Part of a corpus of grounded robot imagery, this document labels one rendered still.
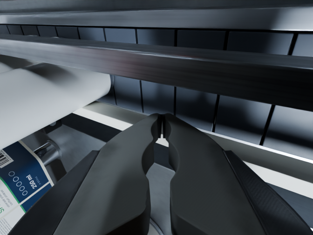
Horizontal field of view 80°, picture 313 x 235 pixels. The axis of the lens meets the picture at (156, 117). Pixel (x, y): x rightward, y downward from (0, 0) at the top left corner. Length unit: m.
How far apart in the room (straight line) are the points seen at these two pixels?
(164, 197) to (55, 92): 0.19
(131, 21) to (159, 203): 0.24
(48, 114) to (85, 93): 0.04
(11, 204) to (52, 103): 0.28
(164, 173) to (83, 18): 0.19
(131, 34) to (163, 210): 0.24
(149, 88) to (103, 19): 0.08
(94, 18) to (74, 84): 0.07
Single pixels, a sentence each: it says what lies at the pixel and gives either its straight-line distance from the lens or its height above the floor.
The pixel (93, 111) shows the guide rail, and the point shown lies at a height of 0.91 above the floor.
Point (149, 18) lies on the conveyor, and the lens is 0.17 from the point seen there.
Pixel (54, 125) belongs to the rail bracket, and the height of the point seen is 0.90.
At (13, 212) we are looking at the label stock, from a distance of 0.44.
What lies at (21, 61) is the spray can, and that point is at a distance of 0.22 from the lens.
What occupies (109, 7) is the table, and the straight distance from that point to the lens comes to 0.26.
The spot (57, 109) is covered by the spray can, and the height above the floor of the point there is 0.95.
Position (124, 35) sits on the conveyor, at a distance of 0.19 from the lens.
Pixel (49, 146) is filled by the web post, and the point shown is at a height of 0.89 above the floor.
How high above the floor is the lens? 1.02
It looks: 46 degrees down
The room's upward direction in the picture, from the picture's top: 131 degrees counter-clockwise
